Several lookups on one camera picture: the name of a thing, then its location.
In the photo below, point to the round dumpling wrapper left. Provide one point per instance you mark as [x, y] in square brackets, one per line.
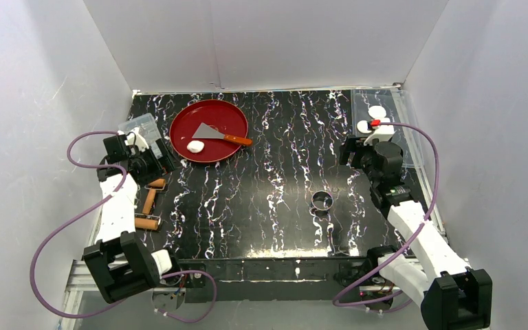
[364, 127]

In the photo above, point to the clear plastic compartment box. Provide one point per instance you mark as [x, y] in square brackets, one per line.
[147, 128]

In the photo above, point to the aluminium frame rail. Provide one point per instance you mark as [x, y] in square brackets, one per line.
[82, 296]

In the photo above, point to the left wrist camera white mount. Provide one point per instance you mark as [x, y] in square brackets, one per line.
[135, 143]

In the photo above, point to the wooden double-ended pastry roller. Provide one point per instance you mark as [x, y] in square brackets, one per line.
[145, 220]

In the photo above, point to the white dough lump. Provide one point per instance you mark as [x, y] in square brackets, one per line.
[195, 146]

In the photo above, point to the round dumpling wrapper far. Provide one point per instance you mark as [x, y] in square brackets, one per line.
[377, 112]

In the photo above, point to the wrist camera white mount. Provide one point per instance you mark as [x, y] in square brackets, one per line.
[135, 143]
[383, 131]

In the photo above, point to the red round lacquer plate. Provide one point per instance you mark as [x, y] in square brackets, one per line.
[221, 115]

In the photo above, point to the round dumpling wrapper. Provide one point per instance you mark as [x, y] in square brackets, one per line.
[377, 112]
[364, 127]

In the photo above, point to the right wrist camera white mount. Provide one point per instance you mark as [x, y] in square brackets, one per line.
[383, 131]

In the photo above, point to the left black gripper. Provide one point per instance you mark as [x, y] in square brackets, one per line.
[155, 157]

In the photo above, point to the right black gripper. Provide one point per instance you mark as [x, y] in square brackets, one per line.
[349, 152]

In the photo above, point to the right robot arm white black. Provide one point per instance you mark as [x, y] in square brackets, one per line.
[449, 293]

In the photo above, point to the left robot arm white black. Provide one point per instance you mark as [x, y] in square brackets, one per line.
[130, 175]

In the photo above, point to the clear acrylic tray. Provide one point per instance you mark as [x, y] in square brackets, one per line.
[390, 107]

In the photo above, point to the metal scraper wooden handle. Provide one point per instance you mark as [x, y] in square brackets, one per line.
[207, 132]

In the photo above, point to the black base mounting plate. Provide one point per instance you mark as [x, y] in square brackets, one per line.
[282, 279]

